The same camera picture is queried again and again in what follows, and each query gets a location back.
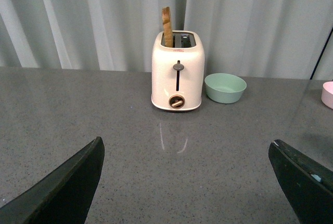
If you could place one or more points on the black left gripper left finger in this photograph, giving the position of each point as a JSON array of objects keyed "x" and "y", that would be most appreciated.
[{"x": 63, "y": 196}]

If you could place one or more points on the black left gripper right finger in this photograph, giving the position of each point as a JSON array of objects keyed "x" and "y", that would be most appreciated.
[{"x": 306, "y": 184}]

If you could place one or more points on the pink bowl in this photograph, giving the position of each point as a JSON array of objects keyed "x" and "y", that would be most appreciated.
[{"x": 327, "y": 95}]

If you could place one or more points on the green bowl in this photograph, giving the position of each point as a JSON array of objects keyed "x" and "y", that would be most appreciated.
[{"x": 224, "y": 88}]

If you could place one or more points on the cream white toaster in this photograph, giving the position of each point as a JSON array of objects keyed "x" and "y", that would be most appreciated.
[{"x": 177, "y": 72}]

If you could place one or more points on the grey curtain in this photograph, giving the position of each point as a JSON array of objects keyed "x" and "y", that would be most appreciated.
[{"x": 259, "y": 38}]

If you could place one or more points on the toast slice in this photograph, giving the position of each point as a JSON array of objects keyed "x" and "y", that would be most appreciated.
[{"x": 167, "y": 27}]

